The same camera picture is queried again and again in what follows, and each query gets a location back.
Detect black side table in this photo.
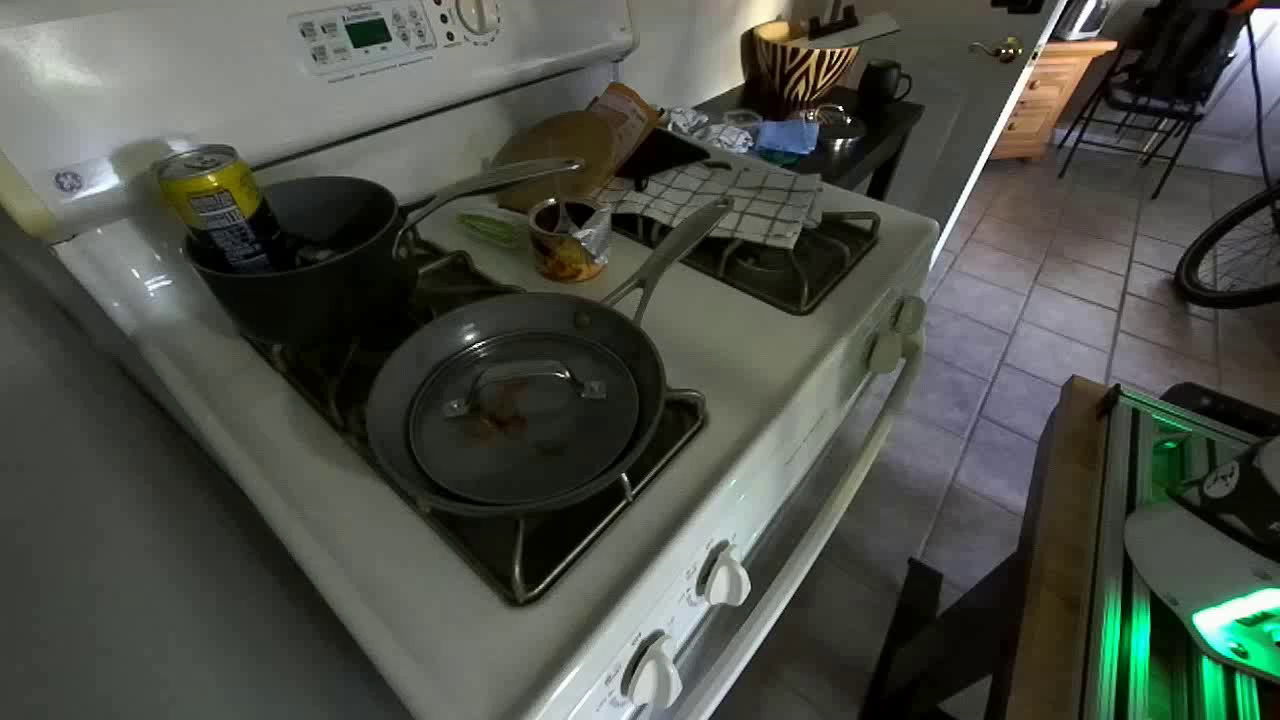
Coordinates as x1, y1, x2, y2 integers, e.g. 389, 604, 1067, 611
691, 85, 927, 204

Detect zebra pattern bowl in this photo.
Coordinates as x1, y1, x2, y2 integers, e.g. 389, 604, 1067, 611
742, 18, 867, 113

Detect brass door knob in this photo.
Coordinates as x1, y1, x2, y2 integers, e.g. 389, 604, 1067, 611
970, 31, 1027, 67

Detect white grey checkered towel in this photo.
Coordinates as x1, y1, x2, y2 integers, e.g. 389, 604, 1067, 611
591, 158, 832, 254

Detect white gas stove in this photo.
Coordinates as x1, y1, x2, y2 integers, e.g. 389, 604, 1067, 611
0, 0, 943, 720

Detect blue sponge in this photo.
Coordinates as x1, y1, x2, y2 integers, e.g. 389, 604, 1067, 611
752, 117, 826, 168

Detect black saucepan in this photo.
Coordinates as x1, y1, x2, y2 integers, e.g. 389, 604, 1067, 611
184, 158, 589, 345

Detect aluminium stand frame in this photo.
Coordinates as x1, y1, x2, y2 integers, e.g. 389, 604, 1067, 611
1086, 386, 1280, 720

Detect orange cup with foil lid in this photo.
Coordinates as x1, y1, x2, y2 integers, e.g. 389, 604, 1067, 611
524, 195, 616, 290

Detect black mug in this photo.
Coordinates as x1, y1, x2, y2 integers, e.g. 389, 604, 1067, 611
857, 57, 922, 123

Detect bicycle wheel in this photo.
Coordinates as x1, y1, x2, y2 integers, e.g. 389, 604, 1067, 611
1171, 185, 1280, 314

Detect wooden board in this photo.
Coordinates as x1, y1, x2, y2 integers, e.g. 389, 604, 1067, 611
1004, 375, 1125, 720

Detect grey frying pan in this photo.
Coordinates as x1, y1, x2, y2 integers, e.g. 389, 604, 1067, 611
361, 195, 738, 519

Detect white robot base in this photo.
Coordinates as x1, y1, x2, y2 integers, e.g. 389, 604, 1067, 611
1120, 432, 1280, 687

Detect black stand leg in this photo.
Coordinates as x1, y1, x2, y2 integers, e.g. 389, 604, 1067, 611
857, 552, 1032, 720

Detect white stove knob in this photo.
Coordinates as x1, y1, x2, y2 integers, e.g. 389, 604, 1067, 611
888, 294, 932, 341
691, 536, 758, 611
616, 631, 689, 716
861, 328, 912, 375

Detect wooden cabinet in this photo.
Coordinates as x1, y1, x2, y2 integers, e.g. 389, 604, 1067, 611
993, 38, 1120, 168

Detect glass bowl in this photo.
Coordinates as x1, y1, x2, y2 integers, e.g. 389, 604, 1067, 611
797, 95, 867, 168

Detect black chair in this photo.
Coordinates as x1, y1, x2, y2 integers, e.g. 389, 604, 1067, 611
1056, 0, 1258, 204

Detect white door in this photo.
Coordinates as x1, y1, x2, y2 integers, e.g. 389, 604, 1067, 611
854, 0, 1073, 264

